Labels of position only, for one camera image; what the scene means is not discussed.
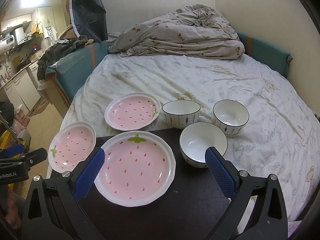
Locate small pink strawberry plate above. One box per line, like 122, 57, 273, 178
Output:
48, 121, 96, 173

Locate white fish bowl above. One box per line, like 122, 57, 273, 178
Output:
213, 99, 249, 135
180, 122, 228, 168
162, 100, 201, 129

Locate large pink strawberry plate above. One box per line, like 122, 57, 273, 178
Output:
94, 131, 176, 207

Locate person's left hand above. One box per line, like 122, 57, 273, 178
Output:
5, 189, 22, 230

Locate black rectangular mat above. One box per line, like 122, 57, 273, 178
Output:
80, 128, 229, 239

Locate white kitchen cabinets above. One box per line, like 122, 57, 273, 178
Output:
1, 61, 41, 114

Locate white floral bed sheet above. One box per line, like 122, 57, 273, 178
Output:
62, 54, 319, 227

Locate dark clothes pile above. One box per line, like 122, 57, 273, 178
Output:
37, 35, 95, 81

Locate dark blue hanging cloth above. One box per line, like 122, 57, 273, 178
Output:
69, 0, 107, 42

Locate crumpled beige duvet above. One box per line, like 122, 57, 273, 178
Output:
108, 4, 245, 60

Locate teal bed frame padding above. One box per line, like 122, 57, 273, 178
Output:
46, 32, 292, 106

